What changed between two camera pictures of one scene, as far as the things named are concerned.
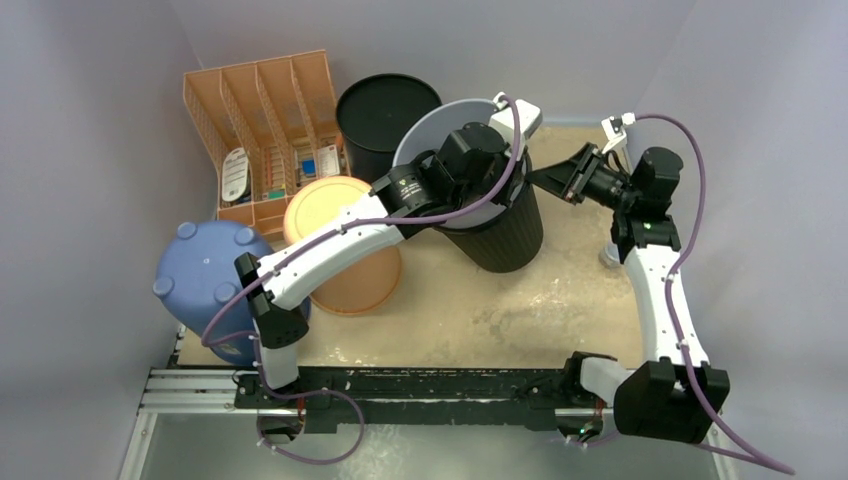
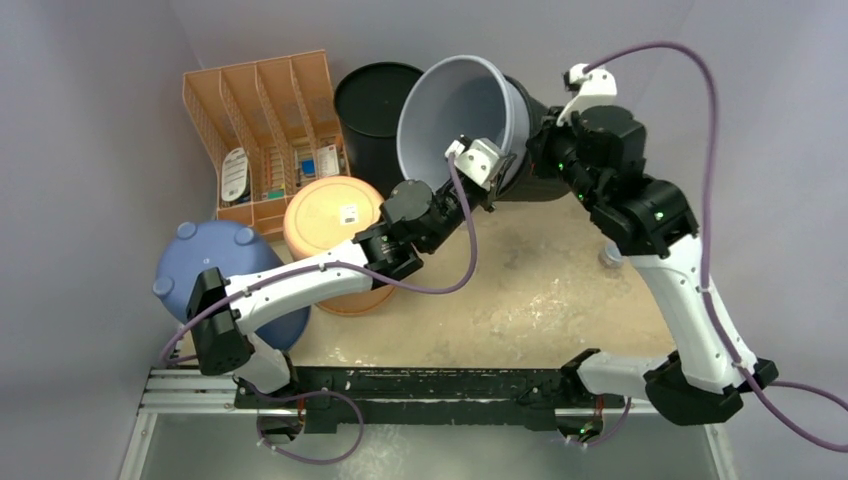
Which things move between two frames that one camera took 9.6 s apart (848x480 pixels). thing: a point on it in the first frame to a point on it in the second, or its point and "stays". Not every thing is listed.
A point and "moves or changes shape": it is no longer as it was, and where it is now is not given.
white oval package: (235, 174) stays
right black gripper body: (585, 175) to (539, 142)
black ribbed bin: (507, 243) moves or changes shape
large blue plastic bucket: (197, 279) stays
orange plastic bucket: (367, 287) stays
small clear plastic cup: (609, 256) stays
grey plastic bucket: (429, 129) moves or changes shape
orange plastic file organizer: (270, 125) stays
